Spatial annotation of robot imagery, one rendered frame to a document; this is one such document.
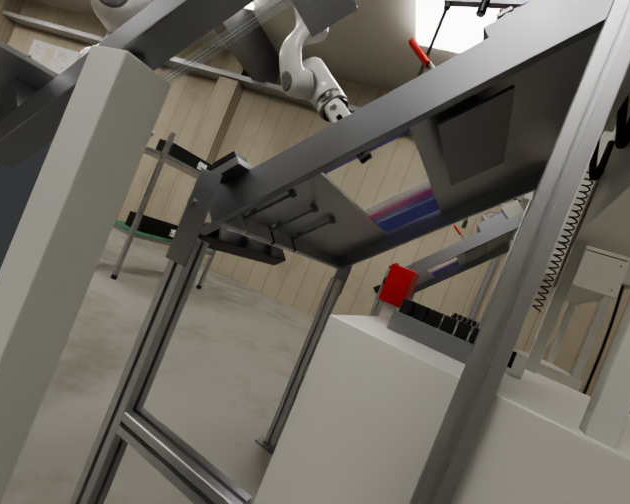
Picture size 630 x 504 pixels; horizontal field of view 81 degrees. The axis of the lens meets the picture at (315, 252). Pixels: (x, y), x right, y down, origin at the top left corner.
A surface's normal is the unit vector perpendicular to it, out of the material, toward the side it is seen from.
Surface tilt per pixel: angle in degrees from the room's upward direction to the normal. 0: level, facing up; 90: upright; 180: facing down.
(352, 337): 90
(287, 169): 90
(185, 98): 90
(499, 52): 90
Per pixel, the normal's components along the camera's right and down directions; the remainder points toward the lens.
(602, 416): -0.40, -0.17
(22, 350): 0.83, 0.34
